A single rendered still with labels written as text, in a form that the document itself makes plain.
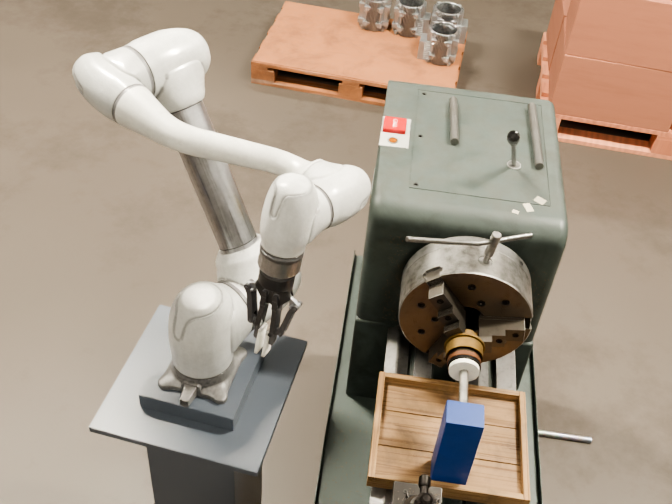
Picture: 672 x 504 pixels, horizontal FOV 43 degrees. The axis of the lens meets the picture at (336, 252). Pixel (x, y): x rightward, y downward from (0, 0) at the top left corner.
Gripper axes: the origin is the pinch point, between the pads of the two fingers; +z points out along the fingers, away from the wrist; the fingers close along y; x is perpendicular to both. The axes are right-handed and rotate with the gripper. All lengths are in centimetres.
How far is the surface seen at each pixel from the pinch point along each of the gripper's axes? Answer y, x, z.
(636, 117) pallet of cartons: -59, -299, 40
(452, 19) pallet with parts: 53, -330, 34
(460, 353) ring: -39.2, -18.1, -4.3
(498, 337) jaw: -45, -28, -5
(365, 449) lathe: -23, -32, 53
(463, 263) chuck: -31.7, -31.0, -18.1
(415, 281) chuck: -23.1, -27.9, -10.4
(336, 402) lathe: -9, -42, 52
